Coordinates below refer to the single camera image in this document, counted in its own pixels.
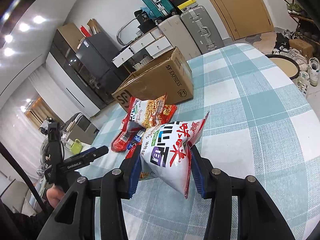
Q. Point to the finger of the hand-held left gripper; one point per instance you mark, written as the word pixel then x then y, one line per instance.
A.
pixel 97 152

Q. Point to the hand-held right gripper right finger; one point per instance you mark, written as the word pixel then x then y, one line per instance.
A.
pixel 197 177

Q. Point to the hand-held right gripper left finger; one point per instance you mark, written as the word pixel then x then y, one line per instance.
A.
pixel 133 177

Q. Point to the glossy red snack packet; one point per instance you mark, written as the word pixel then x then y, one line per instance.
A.
pixel 120 141

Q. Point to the white noodle snack packet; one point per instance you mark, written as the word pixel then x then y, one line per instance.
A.
pixel 170 167

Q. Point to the small blue snack packet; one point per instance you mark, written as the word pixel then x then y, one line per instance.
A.
pixel 136 140

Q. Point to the orange noodle stick packet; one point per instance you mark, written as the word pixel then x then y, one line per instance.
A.
pixel 150 115

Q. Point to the orange noodle snack packet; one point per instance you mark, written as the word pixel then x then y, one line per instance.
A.
pixel 170 111

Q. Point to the person's left forearm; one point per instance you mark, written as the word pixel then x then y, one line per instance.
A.
pixel 22 222

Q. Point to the person's left hand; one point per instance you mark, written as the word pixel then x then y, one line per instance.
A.
pixel 53 196

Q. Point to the green mug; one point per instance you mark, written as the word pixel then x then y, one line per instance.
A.
pixel 76 147

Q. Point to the white sheer curtain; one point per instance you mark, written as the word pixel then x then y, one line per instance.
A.
pixel 15 130

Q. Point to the beige sofa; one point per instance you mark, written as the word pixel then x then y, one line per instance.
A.
pixel 15 195

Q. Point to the white wardrobe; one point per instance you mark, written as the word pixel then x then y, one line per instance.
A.
pixel 72 85

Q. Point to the dark grey refrigerator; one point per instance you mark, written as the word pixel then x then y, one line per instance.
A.
pixel 100 55

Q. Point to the woven laundry basket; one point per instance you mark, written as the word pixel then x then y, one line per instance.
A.
pixel 141 62

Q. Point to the tall glass door cabinet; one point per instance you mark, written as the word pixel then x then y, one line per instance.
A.
pixel 65 52

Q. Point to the white drawer desk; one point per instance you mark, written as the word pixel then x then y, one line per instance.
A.
pixel 150 45

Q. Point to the folded cardboard pieces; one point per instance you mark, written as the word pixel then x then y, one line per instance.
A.
pixel 93 26

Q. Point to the row of ceiling spotlights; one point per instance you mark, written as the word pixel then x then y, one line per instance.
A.
pixel 23 27

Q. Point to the round beige stool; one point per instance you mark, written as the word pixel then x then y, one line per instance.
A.
pixel 282 66

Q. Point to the beige suitcase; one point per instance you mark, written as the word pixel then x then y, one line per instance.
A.
pixel 177 35

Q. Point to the black bag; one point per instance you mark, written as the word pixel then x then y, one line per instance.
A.
pixel 141 15

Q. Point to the silver suitcase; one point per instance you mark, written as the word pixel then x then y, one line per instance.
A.
pixel 202 30

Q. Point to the blue plastic bag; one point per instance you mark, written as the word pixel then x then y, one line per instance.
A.
pixel 146 9

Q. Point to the pile of scattered shoes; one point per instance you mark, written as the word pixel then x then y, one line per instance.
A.
pixel 310 70

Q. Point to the small brown cardboard box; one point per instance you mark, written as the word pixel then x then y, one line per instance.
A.
pixel 301 47

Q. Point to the yellow black shoe box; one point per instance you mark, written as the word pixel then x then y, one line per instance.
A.
pixel 186 5

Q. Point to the wooden door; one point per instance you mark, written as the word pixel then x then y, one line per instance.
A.
pixel 237 7

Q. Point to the wooden shoe rack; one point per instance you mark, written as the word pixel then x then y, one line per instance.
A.
pixel 303 18

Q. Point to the rows of assorted shoes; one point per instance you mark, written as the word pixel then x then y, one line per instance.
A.
pixel 295 7

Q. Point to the oval metal frame mirror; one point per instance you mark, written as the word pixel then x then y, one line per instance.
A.
pixel 120 33

